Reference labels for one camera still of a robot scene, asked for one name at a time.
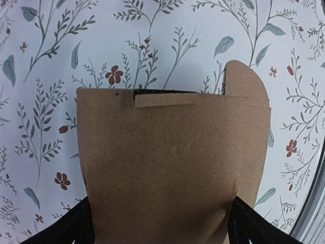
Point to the brown cardboard box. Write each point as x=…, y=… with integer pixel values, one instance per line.
x=165, y=167

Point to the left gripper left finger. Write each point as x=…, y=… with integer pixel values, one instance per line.
x=74, y=227

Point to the floral patterned table mat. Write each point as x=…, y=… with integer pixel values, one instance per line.
x=51, y=49

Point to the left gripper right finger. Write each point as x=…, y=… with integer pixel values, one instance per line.
x=246, y=226

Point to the aluminium front rail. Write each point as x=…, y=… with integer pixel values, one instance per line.
x=309, y=227

